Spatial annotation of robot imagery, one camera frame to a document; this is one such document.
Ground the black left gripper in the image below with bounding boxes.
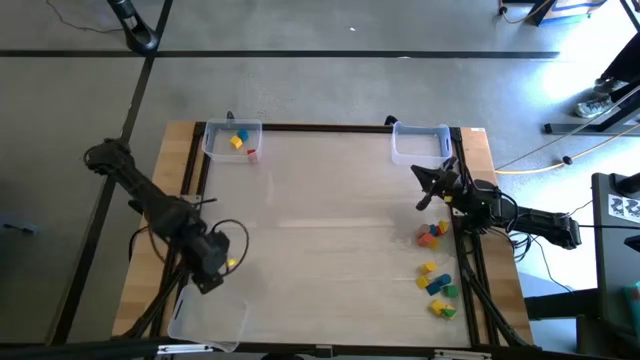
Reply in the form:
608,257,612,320
187,229,233,296

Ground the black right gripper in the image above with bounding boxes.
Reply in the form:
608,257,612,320
410,156,467,212

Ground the clear plastic bin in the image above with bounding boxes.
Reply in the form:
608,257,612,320
391,121,454,169
201,117,264,165
167,283,250,353

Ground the glossy white work board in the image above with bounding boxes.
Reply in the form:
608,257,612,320
192,130,472,349

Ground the black rig bar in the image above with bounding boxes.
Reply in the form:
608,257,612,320
0,337,640,360

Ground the black floor strip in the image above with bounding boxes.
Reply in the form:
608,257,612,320
0,49,560,59
47,0,175,347

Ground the black desk leg bar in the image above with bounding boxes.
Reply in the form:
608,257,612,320
543,82,640,137

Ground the person's shoe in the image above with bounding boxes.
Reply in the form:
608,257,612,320
573,96,614,120
593,77,626,96

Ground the grey floor object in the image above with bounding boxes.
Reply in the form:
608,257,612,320
0,214,42,236

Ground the white printed sticker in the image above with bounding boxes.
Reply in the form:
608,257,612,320
607,193,640,225

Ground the black cabinet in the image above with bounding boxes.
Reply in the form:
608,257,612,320
591,171,640,351

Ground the person's leg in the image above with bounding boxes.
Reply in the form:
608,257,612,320
609,79,640,104
599,32,640,84

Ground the blue cardboard box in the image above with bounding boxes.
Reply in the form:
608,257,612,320
529,0,610,27

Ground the teal object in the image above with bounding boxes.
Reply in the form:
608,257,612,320
623,280,640,326

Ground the black stand base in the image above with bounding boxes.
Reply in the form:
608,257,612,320
106,0,162,55

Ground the black tripod leg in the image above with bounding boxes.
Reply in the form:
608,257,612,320
618,0,640,32

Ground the silver metal bracket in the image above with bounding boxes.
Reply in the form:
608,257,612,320
156,342,215,357
432,349,494,360

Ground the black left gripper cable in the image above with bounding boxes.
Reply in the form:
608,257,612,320
212,217,250,279

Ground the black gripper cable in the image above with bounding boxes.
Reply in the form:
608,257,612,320
212,217,250,279
492,189,534,264

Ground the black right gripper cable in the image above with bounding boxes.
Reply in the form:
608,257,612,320
492,189,534,264

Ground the yellow floor cable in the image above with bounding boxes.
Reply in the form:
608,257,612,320
493,135,640,176
498,0,549,25

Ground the black aluminium table frame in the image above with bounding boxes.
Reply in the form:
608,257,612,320
122,121,534,351

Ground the thin black floor cable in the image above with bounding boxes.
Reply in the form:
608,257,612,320
45,0,111,35

